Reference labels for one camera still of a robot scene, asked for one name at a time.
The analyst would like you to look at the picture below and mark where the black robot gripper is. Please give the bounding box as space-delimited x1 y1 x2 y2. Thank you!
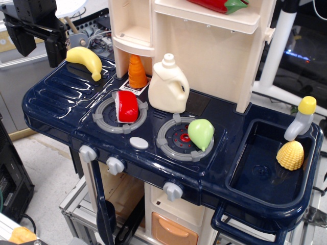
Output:
1 1 67 68

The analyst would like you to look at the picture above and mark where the cream toy detergent bottle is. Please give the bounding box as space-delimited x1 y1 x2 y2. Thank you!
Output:
148 53 190 113

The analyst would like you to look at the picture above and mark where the navy toy sink basin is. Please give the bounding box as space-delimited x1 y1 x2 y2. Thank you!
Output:
225 119 322 207

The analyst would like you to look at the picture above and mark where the yellow toy banana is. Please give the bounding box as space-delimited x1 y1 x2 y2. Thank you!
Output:
66 46 102 82

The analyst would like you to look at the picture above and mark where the grey left stove burner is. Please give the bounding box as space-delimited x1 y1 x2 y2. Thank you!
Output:
92 97 149 134

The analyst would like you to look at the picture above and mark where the grey stove burner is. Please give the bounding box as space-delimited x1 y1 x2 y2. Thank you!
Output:
156 113 214 162
92 97 149 134

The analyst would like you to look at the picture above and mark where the orange toy carrot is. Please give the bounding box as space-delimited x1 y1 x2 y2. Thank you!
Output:
128 54 148 89

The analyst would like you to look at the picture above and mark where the red toy cheese wedge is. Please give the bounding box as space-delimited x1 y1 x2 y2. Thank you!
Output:
114 90 138 124

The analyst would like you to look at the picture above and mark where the grey left stove knob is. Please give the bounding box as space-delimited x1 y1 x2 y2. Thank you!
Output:
79 145 97 162

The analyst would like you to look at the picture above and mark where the grey stove knob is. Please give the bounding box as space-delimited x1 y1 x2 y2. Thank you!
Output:
106 157 125 176
79 145 97 162
163 182 183 202

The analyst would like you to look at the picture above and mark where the grey oval button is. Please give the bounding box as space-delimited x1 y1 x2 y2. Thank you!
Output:
129 137 149 150

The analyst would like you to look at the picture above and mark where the grey middle stove knob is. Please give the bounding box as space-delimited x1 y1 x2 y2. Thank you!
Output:
106 157 125 176

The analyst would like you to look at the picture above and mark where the black computer tower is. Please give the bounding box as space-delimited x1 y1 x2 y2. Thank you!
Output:
1 124 34 223

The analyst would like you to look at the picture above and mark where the grey right stove burner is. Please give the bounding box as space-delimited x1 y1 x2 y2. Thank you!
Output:
156 113 214 162

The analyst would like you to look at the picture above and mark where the cream toy kitchen shelf unit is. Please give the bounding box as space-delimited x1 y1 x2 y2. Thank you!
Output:
108 1 276 113

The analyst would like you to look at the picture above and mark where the green toy pear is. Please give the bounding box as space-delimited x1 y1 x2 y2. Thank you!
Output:
188 119 215 151

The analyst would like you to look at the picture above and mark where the navy toy ladle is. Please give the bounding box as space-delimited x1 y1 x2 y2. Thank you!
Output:
91 160 114 244

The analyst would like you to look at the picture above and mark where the yellow toy bread piece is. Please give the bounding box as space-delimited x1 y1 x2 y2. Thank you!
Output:
8 227 37 244

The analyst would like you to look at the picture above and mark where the red toy chili pepper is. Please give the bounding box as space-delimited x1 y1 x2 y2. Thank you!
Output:
189 0 249 14

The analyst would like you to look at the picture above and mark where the grey right stove knob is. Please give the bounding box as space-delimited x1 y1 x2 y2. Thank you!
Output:
163 182 183 202

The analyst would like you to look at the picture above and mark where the orange toy oven drawer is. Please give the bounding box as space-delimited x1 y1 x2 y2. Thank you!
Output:
152 212 198 245

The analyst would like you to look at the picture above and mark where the navy toy kitchen countertop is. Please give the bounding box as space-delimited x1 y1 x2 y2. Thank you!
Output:
22 58 316 231

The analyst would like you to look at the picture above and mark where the grey toy faucet yellow cap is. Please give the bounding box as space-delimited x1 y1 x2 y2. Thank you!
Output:
284 96 317 141

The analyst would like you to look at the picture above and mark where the yellow toy corn half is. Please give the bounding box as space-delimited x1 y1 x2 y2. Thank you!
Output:
276 140 305 171

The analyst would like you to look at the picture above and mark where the white pvc pipe frame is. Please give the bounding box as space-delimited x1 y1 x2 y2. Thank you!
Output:
254 1 326 108

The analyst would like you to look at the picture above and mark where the navy towel bar handle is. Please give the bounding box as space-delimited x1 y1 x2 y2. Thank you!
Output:
211 204 290 244

